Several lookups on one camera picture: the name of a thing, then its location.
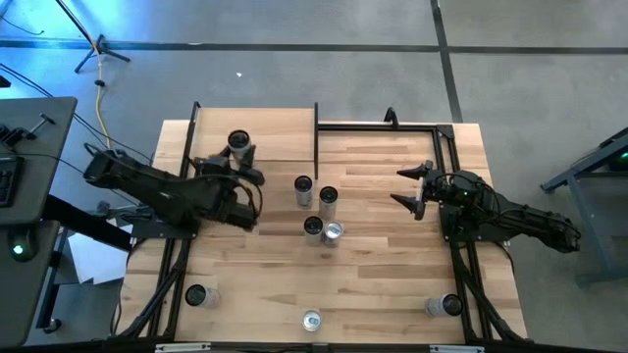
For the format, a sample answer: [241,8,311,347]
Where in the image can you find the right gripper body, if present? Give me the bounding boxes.
[414,159,448,220]

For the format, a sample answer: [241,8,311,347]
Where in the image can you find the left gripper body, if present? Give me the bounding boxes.
[194,155,266,187]

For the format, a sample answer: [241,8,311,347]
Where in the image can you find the white can red stripe label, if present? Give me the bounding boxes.
[227,128,253,163]

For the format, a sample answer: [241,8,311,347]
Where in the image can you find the white Arctic Vibe Celsius can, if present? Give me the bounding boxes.
[292,175,315,211]

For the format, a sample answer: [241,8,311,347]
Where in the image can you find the blue beverage can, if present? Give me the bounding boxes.
[322,220,345,249]
[301,309,324,333]

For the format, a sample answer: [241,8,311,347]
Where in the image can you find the white Tropical Vibe Celsius can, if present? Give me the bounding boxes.
[302,215,325,247]

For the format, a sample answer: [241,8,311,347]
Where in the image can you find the white Celsius beverage can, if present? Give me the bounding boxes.
[424,292,464,319]
[183,282,222,310]
[317,185,340,222]

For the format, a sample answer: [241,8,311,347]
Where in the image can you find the black shelf support bar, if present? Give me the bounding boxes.
[313,101,321,181]
[179,100,203,180]

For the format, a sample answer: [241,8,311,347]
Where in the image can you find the black diagonal desk beam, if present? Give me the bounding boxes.
[42,194,134,252]

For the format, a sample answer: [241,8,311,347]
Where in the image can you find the white paper sheets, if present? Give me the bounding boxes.
[67,229,132,286]

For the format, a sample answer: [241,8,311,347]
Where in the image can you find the black tripod stand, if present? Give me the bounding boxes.
[53,0,132,75]

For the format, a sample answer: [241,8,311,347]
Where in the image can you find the grey desk top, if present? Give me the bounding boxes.
[0,220,61,349]
[0,96,79,227]

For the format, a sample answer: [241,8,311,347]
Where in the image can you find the grey metal cart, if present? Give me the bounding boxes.
[539,126,628,288]

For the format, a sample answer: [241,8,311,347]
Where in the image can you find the black desk clamp tool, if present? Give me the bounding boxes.
[0,112,57,147]

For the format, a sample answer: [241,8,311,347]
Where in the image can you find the black keyboard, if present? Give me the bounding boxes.
[0,155,25,208]

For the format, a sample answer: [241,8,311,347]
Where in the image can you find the black computer mouse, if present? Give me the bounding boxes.
[7,229,38,264]

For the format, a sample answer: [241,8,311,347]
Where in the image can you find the black desk leg with caster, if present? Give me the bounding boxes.
[34,229,65,335]

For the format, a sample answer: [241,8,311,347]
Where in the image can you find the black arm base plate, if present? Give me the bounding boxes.
[131,218,200,240]
[439,203,511,244]

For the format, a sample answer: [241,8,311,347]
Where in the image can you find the black aluminium rig frame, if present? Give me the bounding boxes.
[110,122,531,353]

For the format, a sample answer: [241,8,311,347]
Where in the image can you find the yellow floor cable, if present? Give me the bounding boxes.
[92,43,115,151]

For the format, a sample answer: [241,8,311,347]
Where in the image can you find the silver metal bracket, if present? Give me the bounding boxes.
[429,344,486,353]
[154,342,213,353]

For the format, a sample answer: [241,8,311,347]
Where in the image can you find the black floor cable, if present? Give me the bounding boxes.
[0,62,154,166]

